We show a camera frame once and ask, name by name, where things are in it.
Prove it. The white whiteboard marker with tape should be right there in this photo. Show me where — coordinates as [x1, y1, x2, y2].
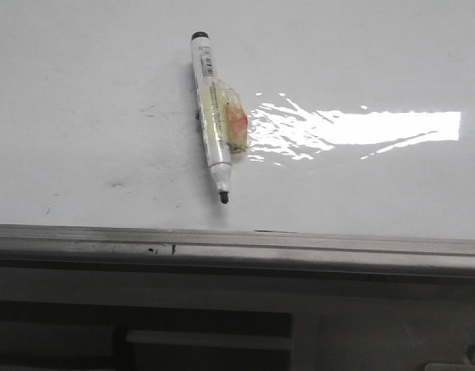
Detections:
[190, 31, 248, 204]

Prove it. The white whiteboard with aluminium frame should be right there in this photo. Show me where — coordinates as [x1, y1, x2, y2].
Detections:
[0, 1, 475, 277]

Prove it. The grey metal table frame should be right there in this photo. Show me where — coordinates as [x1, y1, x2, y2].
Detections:
[0, 301, 293, 370]

